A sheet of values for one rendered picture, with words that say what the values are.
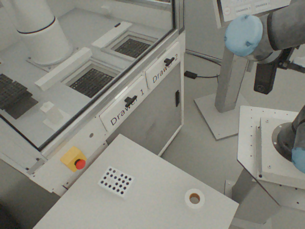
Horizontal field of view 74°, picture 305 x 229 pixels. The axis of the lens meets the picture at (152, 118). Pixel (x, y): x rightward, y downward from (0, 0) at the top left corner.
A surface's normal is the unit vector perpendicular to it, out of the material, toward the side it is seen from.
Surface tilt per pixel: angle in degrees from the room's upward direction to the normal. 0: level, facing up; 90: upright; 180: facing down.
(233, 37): 53
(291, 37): 96
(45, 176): 90
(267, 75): 85
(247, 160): 0
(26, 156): 90
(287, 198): 0
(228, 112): 0
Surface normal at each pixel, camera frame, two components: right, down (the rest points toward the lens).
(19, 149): 0.80, 0.40
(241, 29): -0.74, 0.02
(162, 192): -0.12, -0.61
